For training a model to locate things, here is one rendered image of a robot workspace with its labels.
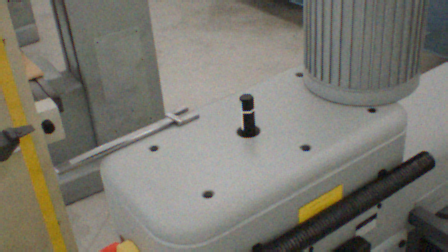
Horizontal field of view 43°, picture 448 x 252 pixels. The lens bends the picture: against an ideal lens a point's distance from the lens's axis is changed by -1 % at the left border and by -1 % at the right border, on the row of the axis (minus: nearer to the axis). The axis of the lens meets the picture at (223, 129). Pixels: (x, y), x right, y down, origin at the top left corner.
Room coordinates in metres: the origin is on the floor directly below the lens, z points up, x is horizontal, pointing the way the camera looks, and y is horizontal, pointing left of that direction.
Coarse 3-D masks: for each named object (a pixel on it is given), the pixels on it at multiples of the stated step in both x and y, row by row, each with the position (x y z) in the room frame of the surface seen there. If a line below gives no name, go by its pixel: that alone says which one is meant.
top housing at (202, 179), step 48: (288, 96) 0.84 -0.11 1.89; (144, 144) 0.73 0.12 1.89; (192, 144) 0.72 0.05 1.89; (240, 144) 0.70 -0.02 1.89; (288, 144) 0.69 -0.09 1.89; (336, 144) 0.69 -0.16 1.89; (384, 144) 0.72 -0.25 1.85; (144, 192) 0.61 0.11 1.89; (192, 192) 0.60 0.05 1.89; (240, 192) 0.59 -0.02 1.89; (288, 192) 0.61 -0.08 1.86; (336, 192) 0.66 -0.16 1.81; (144, 240) 0.58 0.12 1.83; (192, 240) 0.54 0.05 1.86; (240, 240) 0.57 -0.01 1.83
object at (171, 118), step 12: (180, 108) 0.82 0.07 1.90; (168, 120) 0.78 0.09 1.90; (180, 120) 0.78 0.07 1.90; (192, 120) 0.78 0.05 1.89; (132, 132) 0.75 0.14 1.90; (144, 132) 0.75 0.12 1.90; (108, 144) 0.73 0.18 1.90; (120, 144) 0.72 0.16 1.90; (84, 156) 0.70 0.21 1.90; (96, 156) 0.70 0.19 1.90; (60, 168) 0.67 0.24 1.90; (72, 168) 0.68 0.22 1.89
